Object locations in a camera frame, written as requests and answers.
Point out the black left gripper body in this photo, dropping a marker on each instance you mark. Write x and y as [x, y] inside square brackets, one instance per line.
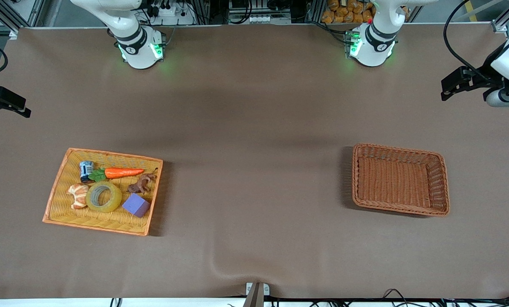
[483, 79]

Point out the bag of orange toys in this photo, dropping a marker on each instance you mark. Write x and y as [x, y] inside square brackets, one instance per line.
[346, 12]

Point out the yellow packing tape roll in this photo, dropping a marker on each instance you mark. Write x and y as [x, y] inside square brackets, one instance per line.
[91, 204]

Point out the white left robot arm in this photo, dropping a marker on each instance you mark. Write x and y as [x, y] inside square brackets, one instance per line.
[371, 47]

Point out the brown toy animal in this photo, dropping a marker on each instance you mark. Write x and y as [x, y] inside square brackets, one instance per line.
[138, 185]

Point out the blue white small can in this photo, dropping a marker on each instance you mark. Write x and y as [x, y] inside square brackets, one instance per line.
[86, 168]

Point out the grey metal camera mount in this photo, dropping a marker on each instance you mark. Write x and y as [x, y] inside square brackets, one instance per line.
[256, 294]

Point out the orange toy carrot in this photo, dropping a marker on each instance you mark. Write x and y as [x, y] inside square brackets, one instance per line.
[124, 172]

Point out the orange woven tray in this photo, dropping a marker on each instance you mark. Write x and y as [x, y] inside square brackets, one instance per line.
[62, 213]

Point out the toy bread croissant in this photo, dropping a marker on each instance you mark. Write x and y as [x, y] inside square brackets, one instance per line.
[79, 197]

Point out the white power strip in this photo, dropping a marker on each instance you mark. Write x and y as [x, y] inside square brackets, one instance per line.
[171, 15]

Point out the brown table cover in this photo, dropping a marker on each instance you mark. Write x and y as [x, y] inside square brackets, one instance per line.
[254, 128]

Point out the purple cube block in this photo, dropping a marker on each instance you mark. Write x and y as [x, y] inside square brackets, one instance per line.
[136, 205]

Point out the brown wicker basket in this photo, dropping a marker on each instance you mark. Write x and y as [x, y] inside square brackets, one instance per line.
[393, 181]

